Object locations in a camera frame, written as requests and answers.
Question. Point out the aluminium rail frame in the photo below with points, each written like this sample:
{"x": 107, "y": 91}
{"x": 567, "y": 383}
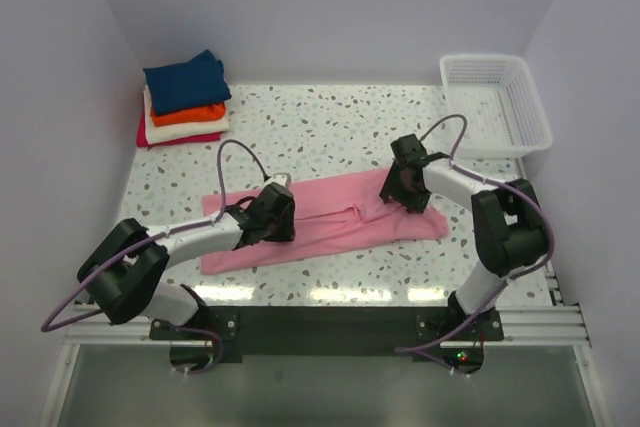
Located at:
{"x": 541, "y": 374}

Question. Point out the pink t shirt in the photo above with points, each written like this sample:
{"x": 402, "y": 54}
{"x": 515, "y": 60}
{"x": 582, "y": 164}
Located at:
{"x": 335, "y": 215}

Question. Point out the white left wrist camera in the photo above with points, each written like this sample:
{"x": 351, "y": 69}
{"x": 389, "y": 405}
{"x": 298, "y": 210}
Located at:
{"x": 282, "y": 179}

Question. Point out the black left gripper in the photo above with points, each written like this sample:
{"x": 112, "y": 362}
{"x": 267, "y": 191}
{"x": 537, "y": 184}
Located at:
{"x": 287, "y": 233}

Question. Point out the folded cream white t shirt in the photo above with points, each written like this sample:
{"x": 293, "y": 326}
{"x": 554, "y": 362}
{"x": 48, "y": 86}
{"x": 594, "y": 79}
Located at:
{"x": 156, "y": 135}

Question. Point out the white plastic basket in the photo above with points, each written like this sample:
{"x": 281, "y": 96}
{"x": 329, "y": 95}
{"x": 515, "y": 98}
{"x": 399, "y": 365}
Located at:
{"x": 498, "y": 96}

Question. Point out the folded orange t shirt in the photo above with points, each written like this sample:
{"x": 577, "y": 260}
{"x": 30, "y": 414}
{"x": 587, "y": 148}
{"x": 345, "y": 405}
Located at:
{"x": 206, "y": 113}

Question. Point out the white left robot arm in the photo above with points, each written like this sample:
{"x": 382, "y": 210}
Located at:
{"x": 123, "y": 275}

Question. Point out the folded navy blue t shirt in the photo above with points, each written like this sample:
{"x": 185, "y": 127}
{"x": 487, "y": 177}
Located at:
{"x": 194, "y": 83}

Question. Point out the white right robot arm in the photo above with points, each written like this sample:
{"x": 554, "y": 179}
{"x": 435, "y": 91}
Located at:
{"x": 511, "y": 235}

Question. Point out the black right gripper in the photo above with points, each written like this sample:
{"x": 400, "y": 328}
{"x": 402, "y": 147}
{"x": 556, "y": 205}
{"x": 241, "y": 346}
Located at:
{"x": 390, "y": 188}

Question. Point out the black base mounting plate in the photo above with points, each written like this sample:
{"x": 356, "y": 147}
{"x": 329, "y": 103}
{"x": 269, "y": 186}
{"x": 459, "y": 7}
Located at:
{"x": 238, "y": 332}

